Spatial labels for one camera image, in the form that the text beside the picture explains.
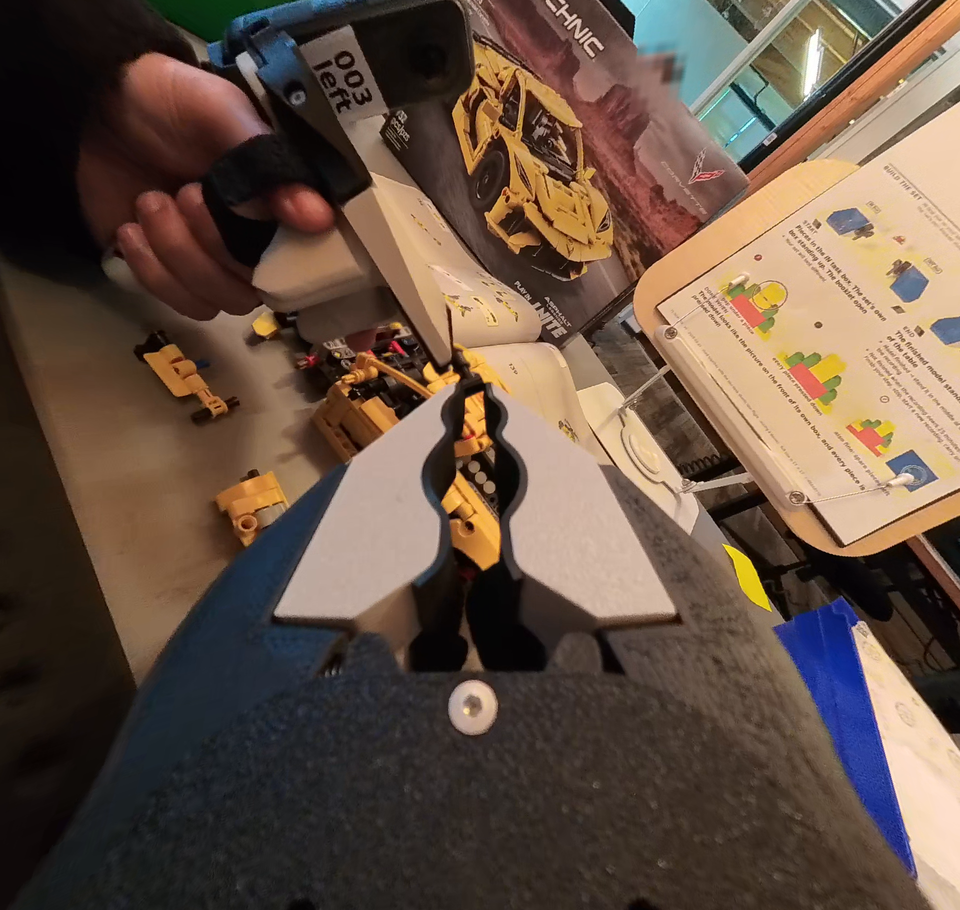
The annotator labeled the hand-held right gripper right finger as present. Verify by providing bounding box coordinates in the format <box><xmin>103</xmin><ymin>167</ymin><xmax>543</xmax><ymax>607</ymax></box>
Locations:
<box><xmin>484</xmin><ymin>387</ymin><xmax>680</xmax><ymax>663</ymax></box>

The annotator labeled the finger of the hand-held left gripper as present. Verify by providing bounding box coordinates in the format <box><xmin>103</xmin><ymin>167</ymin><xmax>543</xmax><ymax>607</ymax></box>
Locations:
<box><xmin>339</xmin><ymin>175</ymin><xmax>453</xmax><ymax>368</ymax></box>

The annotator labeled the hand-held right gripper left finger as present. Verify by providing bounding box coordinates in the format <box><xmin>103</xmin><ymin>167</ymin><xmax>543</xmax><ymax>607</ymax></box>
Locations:
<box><xmin>273</xmin><ymin>385</ymin><xmax>464</xmax><ymax>671</ymax></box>

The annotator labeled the small yellow brick subassembly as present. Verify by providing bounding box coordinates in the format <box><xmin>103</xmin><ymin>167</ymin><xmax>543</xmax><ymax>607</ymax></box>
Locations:
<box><xmin>214</xmin><ymin>469</ymin><xmax>291</xmax><ymax>548</ymax></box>

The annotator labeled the yellow brick car model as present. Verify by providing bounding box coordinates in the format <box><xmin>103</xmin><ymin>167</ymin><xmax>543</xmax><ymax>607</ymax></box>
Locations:
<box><xmin>251</xmin><ymin>308</ymin><xmax>513</xmax><ymax>573</ymax></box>

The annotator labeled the building instruction booklet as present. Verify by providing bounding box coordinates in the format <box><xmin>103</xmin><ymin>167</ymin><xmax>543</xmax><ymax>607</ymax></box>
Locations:
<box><xmin>371</xmin><ymin>173</ymin><xmax>601</xmax><ymax>449</ymax></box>

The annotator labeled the yellow brick link arm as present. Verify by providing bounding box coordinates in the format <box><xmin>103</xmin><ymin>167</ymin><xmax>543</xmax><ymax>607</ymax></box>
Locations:
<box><xmin>133</xmin><ymin>331</ymin><xmax>243</xmax><ymax>425</ymax></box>

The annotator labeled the person's left forearm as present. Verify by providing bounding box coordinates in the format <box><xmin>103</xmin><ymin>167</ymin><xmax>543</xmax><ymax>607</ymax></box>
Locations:
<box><xmin>0</xmin><ymin>0</ymin><xmax>200</xmax><ymax>284</ymax></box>

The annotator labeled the grey desk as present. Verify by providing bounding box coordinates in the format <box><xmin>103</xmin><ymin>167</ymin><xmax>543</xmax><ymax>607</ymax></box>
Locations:
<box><xmin>0</xmin><ymin>25</ymin><xmax>789</xmax><ymax>689</ymax></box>

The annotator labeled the person's left hand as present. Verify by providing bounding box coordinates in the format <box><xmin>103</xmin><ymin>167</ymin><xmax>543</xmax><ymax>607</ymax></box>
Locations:
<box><xmin>75</xmin><ymin>51</ymin><xmax>339</xmax><ymax>323</ymax></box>

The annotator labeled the yellow sticky note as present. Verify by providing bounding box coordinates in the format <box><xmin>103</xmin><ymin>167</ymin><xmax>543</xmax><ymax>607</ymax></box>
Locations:
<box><xmin>721</xmin><ymin>542</ymin><xmax>774</xmax><ymax>613</ymax></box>

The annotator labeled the dark car set box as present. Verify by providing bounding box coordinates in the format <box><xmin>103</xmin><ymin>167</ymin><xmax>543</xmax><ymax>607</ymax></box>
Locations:
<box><xmin>378</xmin><ymin>0</ymin><xmax>751</xmax><ymax>350</ymax></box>

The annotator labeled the blue plastic bin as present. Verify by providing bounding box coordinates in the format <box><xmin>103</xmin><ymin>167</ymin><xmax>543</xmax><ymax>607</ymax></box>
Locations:
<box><xmin>772</xmin><ymin>596</ymin><xmax>920</xmax><ymax>881</ymax></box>

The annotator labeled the printed instruction sheet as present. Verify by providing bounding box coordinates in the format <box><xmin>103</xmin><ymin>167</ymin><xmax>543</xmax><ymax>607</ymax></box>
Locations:
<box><xmin>656</xmin><ymin>111</ymin><xmax>960</xmax><ymax>545</ymax></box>

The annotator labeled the white printed paper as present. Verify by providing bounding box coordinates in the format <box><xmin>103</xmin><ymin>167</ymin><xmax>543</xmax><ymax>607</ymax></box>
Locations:
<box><xmin>851</xmin><ymin>621</ymin><xmax>960</xmax><ymax>910</ymax></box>

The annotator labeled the tall glass window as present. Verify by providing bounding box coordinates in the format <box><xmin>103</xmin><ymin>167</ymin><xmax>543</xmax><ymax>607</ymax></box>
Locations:
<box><xmin>558</xmin><ymin>0</ymin><xmax>960</xmax><ymax>168</ymax></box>

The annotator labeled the brown wooden rail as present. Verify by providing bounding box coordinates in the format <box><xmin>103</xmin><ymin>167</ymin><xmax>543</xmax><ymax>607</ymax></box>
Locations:
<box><xmin>744</xmin><ymin>0</ymin><xmax>960</xmax><ymax>194</ymax></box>

